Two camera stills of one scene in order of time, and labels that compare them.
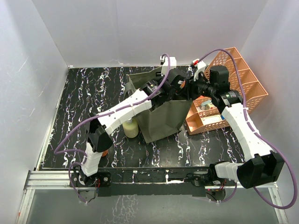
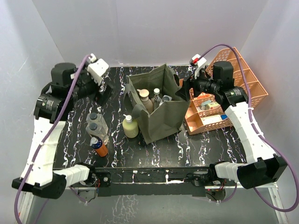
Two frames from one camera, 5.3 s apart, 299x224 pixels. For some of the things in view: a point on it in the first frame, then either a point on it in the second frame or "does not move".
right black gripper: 190,85 does not move
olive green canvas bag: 164,120 does not move
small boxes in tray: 207,105 does not move
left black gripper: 175,92 → 101,98
